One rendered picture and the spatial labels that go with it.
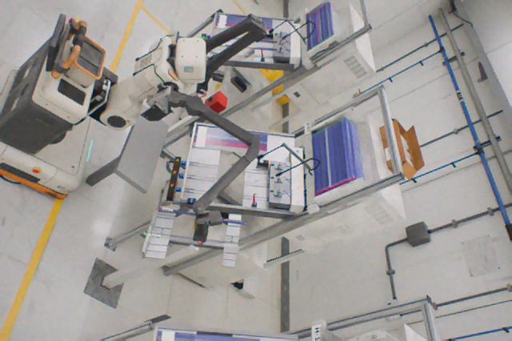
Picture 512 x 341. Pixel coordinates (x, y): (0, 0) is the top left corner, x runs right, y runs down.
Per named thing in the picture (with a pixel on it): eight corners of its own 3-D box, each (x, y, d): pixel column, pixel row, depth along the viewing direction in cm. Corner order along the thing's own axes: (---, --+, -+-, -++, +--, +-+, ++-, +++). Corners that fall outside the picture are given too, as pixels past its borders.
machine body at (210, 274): (142, 258, 331) (204, 230, 300) (160, 182, 377) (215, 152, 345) (206, 292, 368) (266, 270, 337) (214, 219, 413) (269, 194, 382)
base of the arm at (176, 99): (170, 83, 233) (169, 101, 226) (186, 86, 234) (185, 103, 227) (169, 95, 239) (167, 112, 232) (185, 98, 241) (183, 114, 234)
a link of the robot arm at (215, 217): (194, 205, 229) (195, 202, 221) (216, 202, 232) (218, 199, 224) (197, 229, 227) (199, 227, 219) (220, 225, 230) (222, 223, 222)
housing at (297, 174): (287, 218, 288) (291, 204, 277) (287, 160, 320) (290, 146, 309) (299, 219, 289) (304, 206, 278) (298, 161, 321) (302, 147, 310)
